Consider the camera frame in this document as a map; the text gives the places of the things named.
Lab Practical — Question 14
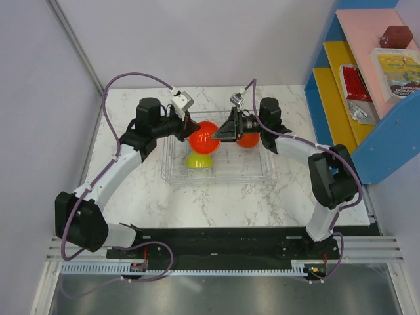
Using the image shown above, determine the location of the dark red box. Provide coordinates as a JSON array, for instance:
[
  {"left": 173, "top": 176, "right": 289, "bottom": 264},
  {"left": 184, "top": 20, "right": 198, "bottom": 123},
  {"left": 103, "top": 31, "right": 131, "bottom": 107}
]
[{"left": 379, "top": 26, "right": 413, "bottom": 49}]

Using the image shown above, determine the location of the purple cable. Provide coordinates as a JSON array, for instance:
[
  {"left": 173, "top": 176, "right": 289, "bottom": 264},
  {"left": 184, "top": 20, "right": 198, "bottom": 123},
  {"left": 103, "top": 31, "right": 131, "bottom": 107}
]
[
  {"left": 239, "top": 78, "right": 364, "bottom": 285},
  {"left": 60, "top": 72, "right": 175, "bottom": 299}
]

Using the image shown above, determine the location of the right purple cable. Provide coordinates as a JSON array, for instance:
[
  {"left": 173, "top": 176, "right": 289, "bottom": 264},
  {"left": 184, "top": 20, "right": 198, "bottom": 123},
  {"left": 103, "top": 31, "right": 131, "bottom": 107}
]
[{"left": 239, "top": 78, "right": 364, "bottom": 285}]

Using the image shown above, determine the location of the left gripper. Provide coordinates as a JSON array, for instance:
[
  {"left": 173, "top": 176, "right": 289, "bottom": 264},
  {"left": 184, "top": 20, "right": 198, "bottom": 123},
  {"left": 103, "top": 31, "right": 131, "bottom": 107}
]
[{"left": 152, "top": 107, "right": 200, "bottom": 142}]

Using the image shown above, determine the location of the orange bowl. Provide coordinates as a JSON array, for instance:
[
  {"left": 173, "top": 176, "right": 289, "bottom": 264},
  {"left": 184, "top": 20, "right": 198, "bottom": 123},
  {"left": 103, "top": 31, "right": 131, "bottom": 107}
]
[
  {"left": 236, "top": 133, "right": 260, "bottom": 148},
  {"left": 188, "top": 121, "right": 221, "bottom": 155}
]

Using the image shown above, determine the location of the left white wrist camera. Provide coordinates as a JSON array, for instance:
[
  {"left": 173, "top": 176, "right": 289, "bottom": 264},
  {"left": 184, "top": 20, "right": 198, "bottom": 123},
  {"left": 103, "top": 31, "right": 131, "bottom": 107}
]
[{"left": 171, "top": 91, "right": 194, "bottom": 121}]

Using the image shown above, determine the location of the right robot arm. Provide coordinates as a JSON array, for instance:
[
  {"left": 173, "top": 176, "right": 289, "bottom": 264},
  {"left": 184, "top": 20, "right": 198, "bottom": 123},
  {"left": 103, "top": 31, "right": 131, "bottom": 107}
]
[{"left": 212, "top": 93, "right": 362, "bottom": 259}]

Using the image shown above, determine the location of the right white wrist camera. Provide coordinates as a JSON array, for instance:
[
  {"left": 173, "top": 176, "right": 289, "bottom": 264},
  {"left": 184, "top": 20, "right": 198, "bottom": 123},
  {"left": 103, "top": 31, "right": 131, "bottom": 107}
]
[{"left": 230, "top": 93, "right": 244, "bottom": 108}]

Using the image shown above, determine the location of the white slotted cable duct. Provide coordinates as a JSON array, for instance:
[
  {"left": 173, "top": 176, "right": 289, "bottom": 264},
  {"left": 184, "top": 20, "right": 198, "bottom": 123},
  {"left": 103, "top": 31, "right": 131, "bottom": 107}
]
[{"left": 60, "top": 261, "right": 317, "bottom": 276}]

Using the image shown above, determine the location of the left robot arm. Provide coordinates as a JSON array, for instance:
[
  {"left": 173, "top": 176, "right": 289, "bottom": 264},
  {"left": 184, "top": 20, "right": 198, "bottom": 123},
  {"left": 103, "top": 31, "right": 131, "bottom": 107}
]
[{"left": 55, "top": 92, "right": 200, "bottom": 258}]

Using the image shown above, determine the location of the aluminium frame rail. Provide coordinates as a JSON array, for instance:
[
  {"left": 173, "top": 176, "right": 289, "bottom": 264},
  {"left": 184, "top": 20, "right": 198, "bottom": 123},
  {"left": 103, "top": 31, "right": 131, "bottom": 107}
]
[{"left": 45, "top": 0, "right": 104, "bottom": 95}]

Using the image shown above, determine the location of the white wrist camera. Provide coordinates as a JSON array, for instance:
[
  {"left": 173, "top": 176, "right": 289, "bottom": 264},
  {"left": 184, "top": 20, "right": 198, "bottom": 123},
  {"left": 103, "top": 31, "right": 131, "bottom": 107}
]
[
  {"left": 171, "top": 91, "right": 194, "bottom": 121},
  {"left": 230, "top": 93, "right": 244, "bottom": 108}
]

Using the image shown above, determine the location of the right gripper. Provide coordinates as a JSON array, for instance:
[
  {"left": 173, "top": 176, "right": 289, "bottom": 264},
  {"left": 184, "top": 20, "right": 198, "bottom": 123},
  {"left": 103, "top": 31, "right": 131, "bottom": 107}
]
[{"left": 211, "top": 107, "right": 266, "bottom": 143}]

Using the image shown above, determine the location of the clear wire dish rack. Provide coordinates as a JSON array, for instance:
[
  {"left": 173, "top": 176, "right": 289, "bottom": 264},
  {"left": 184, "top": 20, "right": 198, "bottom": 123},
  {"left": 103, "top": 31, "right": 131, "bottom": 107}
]
[{"left": 161, "top": 136, "right": 272, "bottom": 186}]

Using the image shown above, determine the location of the red packet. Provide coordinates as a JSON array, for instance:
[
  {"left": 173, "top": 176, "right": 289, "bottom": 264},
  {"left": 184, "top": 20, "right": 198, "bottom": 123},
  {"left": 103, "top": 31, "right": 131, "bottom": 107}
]
[{"left": 339, "top": 64, "right": 372, "bottom": 102}]

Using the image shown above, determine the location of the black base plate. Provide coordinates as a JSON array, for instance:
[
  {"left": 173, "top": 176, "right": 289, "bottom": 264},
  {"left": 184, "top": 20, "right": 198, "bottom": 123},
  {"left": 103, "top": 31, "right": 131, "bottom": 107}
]
[{"left": 106, "top": 227, "right": 341, "bottom": 270}]

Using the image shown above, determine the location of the crumpled silver wrapper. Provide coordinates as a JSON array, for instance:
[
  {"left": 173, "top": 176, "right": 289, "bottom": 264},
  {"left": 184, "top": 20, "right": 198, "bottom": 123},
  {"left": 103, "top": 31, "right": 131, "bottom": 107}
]
[{"left": 346, "top": 100, "right": 376, "bottom": 125}]

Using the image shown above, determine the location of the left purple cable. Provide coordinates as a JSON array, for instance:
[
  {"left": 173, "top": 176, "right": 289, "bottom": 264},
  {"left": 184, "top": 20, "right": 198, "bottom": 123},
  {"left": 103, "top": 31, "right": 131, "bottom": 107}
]
[{"left": 60, "top": 72, "right": 175, "bottom": 299}]

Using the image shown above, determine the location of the yellow-green bowl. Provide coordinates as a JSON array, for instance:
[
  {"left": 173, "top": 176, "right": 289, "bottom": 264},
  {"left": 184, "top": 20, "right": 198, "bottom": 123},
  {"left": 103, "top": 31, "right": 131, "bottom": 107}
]
[{"left": 185, "top": 151, "right": 213, "bottom": 169}]

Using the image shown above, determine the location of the colourful shelf unit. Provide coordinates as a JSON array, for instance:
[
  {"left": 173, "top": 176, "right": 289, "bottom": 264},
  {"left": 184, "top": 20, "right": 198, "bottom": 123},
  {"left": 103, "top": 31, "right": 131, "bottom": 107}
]
[{"left": 304, "top": 1, "right": 419, "bottom": 184}]

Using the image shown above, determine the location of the clear box with yellow print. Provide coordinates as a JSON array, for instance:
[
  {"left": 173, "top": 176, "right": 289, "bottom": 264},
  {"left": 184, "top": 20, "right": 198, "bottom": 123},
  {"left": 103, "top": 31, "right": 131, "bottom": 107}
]
[{"left": 370, "top": 48, "right": 419, "bottom": 105}]

